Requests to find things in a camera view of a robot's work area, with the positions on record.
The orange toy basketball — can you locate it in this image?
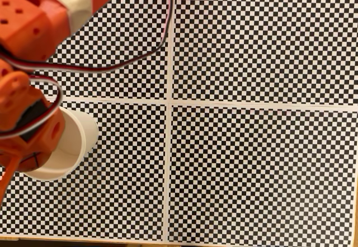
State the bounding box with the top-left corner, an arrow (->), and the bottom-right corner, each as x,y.
11,149 -> 53,173

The white paper cup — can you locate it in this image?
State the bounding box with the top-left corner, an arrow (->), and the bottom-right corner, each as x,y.
23,107 -> 100,182

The white tape band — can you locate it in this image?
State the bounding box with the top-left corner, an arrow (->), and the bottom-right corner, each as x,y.
31,0 -> 95,36

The short red white servo wire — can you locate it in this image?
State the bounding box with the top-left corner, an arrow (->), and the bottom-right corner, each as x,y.
0,75 -> 63,141

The long red black servo wire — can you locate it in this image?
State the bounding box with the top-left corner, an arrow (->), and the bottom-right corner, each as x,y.
0,0 -> 176,75

